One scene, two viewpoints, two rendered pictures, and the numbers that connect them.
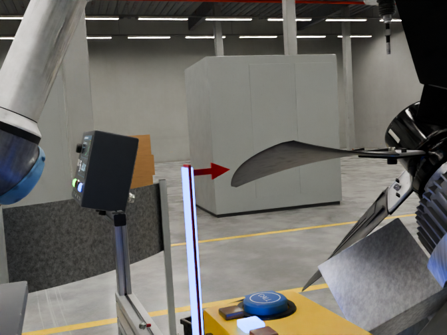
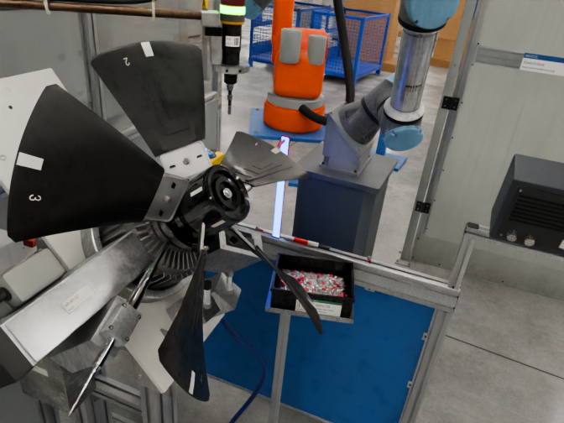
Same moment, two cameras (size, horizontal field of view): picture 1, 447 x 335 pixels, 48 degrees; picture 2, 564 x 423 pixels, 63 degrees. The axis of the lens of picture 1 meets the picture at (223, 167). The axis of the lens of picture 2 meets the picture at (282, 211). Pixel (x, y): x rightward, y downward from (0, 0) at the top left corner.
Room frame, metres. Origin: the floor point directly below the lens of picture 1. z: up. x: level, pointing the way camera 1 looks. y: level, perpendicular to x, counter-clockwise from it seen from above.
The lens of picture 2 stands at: (1.46, -0.87, 1.62)
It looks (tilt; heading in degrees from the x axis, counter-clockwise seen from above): 29 degrees down; 130
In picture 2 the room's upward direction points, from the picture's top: 6 degrees clockwise
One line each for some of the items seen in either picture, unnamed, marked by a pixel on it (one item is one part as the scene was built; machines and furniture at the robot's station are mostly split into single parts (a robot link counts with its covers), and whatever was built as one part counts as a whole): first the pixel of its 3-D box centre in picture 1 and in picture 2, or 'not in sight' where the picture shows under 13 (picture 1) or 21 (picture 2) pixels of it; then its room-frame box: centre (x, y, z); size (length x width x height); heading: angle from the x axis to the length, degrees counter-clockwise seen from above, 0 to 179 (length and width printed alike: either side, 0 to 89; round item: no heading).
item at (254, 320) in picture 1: (251, 324); not in sight; (0.40, -0.01, 1.08); 0.02 x 0.02 x 0.01; 21
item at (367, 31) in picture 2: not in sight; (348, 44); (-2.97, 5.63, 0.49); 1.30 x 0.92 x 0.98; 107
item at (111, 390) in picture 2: not in sight; (123, 395); (0.65, -0.48, 0.56); 0.19 x 0.04 x 0.04; 21
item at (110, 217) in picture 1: (112, 213); (513, 241); (1.26, 0.29, 1.04); 0.24 x 0.03 x 0.03; 21
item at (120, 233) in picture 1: (121, 253); (462, 256); (1.17, 0.25, 0.96); 0.03 x 0.03 x 0.20; 21
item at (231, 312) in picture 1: (231, 312); not in sight; (0.43, 0.00, 1.08); 0.02 x 0.02 x 0.01; 21
